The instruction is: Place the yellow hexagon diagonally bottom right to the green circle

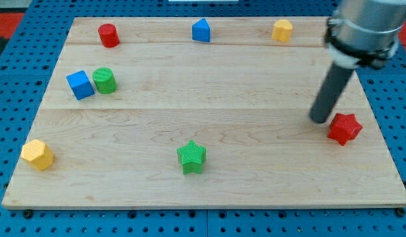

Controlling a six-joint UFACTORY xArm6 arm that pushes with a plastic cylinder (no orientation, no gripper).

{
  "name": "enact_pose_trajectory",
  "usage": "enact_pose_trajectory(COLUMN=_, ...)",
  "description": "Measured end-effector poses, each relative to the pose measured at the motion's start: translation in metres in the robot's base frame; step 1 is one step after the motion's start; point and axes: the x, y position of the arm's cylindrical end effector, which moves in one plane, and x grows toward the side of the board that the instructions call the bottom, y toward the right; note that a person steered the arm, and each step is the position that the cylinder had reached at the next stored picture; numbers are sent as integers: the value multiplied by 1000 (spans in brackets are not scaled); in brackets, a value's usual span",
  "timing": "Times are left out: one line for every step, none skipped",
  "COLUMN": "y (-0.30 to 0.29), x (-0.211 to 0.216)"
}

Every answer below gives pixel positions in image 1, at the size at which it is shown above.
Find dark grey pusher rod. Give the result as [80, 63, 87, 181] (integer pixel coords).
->
[309, 63, 354, 124]

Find blue cube block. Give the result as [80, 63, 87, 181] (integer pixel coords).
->
[66, 70, 95, 100]

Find blue triangle block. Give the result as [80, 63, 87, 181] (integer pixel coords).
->
[191, 18, 211, 42]

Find yellow hexagon block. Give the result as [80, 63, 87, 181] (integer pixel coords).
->
[20, 140, 55, 171]

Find wooden board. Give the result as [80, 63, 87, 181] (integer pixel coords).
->
[2, 16, 406, 210]

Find green cylinder block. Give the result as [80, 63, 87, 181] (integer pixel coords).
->
[92, 67, 118, 94]

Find yellow heart block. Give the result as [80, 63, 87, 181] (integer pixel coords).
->
[271, 19, 293, 42]

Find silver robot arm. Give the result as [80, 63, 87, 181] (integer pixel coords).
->
[324, 0, 406, 69]

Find red cylinder block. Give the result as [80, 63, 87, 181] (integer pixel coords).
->
[98, 24, 120, 48]

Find red star block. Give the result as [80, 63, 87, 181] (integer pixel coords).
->
[327, 113, 363, 146]

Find green star block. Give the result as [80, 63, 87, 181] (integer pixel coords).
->
[176, 140, 207, 175]

